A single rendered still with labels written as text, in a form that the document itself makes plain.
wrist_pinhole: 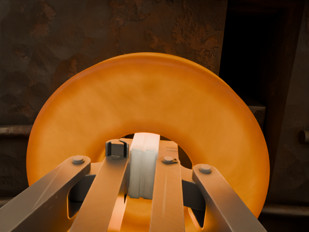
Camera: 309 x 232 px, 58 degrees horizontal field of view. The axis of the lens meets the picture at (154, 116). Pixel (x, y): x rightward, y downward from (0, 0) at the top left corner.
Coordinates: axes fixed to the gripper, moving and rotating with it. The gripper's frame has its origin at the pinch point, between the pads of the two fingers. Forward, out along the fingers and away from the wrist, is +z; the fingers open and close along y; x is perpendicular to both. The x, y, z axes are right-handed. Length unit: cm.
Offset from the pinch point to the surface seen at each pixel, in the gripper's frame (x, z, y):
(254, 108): 0.5, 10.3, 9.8
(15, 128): -1.6, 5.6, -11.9
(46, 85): 2.1, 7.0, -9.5
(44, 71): 3.3, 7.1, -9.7
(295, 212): -6.2, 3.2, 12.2
